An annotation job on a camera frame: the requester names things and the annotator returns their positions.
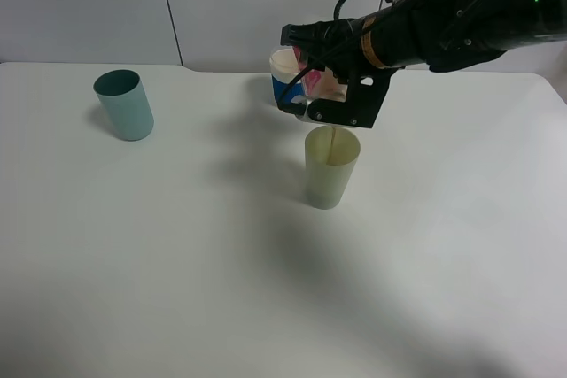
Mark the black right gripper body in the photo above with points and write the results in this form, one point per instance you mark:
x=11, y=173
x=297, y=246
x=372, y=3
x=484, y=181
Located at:
x=337, y=45

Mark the clear bottle with brown drink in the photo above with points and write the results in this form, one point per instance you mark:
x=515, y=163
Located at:
x=315, y=84

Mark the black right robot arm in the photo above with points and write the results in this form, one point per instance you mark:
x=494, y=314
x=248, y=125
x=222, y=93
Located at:
x=445, y=35

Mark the blue sleeved white cup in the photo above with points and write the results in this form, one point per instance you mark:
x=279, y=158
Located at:
x=285, y=81

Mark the light green plastic cup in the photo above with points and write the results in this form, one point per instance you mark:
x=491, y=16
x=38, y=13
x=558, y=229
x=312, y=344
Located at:
x=331, y=154

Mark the teal plastic cup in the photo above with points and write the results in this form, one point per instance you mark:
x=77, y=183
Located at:
x=122, y=94

